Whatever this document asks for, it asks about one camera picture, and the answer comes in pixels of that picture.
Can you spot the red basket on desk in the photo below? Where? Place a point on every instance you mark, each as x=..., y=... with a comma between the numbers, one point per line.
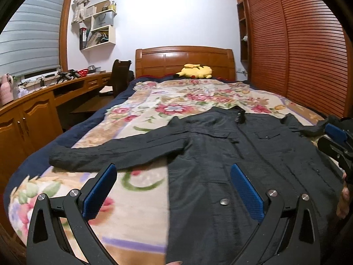
x=83, y=72

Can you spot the grey window blind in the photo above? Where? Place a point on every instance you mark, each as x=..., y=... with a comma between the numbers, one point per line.
x=30, y=40

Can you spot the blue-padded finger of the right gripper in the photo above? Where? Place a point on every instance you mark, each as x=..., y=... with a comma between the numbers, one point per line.
x=336, y=134

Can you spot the wooden headboard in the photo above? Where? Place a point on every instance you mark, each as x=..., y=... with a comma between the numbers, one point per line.
x=162, y=61

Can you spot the white wall shelf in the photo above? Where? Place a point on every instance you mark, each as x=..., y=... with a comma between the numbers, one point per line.
x=97, y=28

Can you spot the white cloth on shelf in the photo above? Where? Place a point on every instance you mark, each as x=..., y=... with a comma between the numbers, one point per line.
x=82, y=4

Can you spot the person's right hand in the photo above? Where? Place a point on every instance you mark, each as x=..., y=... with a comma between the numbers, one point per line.
x=344, y=200

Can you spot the wooden desk with cabinets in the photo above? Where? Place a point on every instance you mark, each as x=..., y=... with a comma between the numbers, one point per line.
x=31, y=122

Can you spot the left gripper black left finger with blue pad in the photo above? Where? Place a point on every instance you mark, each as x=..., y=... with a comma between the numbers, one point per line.
x=47, y=242

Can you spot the louvered wooden wardrobe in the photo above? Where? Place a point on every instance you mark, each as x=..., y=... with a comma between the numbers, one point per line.
x=297, y=49

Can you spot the yellow plush toy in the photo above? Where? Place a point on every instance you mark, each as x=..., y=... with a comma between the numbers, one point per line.
x=195, y=71

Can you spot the dark grey jacket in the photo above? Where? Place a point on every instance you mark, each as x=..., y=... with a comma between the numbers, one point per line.
x=214, y=227

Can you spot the dark wooden chair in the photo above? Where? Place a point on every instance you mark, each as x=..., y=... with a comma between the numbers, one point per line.
x=121, y=76

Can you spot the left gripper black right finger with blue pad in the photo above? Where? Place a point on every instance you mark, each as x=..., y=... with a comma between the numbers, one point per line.
x=300, y=237

